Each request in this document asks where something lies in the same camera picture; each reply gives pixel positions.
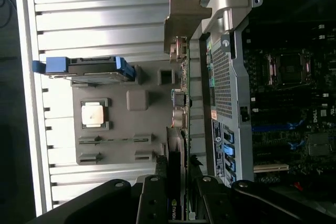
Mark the beige expansion slot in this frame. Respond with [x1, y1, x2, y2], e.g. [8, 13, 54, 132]
[253, 164, 290, 174]

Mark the green RAM stick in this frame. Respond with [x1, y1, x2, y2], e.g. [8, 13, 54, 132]
[78, 140, 152, 145]

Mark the black open PC case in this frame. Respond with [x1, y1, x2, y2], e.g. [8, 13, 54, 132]
[189, 0, 336, 192]

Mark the grey parts rack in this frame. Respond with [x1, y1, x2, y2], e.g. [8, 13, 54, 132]
[71, 62, 184, 166]

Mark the green motherboard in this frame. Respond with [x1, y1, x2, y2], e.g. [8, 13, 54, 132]
[243, 19, 336, 188]

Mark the silver CPU chip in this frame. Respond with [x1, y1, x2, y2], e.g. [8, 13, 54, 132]
[81, 104, 103, 126]

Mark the long blue expansion slot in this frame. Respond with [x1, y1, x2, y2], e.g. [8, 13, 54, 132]
[251, 120, 307, 133]

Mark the chipset heat sink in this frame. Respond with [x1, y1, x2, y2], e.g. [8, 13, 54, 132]
[307, 132, 331, 157]

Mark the hard disk with blue bracket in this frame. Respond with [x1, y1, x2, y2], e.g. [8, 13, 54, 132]
[31, 56, 136, 82]

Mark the CPU socket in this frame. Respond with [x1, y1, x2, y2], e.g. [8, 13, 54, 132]
[264, 48, 314, 86]

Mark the black floor cable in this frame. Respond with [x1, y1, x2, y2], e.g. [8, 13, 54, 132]
[0, 0, 14, 29]

